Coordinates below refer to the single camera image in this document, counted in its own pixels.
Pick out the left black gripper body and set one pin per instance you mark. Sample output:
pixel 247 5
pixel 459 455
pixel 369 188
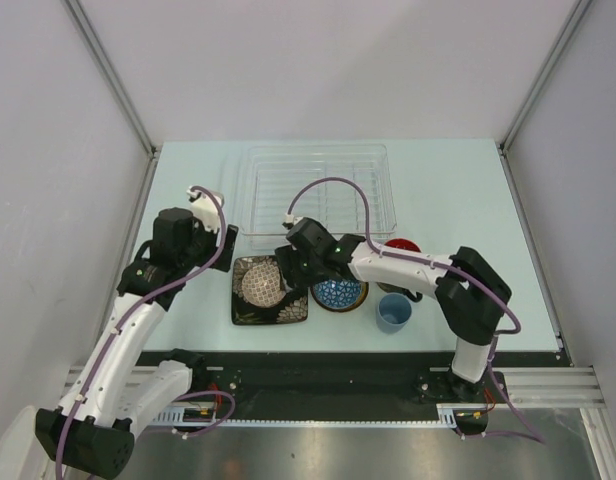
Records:
pixel 202 249

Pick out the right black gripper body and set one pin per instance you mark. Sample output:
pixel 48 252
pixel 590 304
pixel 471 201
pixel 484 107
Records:
pixel 305 268

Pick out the blue triangle patterned bowl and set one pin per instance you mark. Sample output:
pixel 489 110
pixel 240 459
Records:
pixel 338 295

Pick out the pink patterned bowl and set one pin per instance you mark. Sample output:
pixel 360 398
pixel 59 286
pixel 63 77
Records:
pixel 262 286

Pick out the clear plastic dish rack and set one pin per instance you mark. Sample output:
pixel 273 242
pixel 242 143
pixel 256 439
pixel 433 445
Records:
pixel 343 186

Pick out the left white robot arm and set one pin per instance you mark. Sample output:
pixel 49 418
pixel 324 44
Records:
pixel 95 426

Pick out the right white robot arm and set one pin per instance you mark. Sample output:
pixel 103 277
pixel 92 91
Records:
pixel 472 297

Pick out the black floral square plate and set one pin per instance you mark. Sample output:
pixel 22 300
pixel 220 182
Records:
pixel 292 309

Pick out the yellow brown round saucer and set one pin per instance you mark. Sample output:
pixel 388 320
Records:
pixel 338 310

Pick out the red interior dark mug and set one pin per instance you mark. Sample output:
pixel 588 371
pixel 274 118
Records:
pixel 408 245

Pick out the light blue plastic cup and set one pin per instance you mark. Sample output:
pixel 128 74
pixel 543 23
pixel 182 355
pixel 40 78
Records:
pixel 393 312

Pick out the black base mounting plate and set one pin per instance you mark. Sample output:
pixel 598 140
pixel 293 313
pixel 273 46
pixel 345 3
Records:
pixel 353 360

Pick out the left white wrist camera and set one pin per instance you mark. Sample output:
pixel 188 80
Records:
pixel 206 207

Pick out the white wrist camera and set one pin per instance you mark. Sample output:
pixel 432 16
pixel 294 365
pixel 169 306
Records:
pixel 206 207
pixel 291 221

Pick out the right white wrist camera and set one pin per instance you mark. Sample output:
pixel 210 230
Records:
pixel 291 221

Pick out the light blue cable duct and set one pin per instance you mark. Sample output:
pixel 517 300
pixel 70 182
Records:
pixel 186 415

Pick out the left aluminium frame post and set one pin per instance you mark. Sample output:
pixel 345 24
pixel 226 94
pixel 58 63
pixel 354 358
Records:
pixel 96 49

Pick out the aluminium frame post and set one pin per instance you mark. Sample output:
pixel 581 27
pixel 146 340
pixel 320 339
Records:
pixel 562 42
pixel 96 49

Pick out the aluminium front rail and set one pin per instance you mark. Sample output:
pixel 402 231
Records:
pixel 548 385

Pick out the right aluminium frame post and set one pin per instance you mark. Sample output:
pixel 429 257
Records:
pixel 562 42

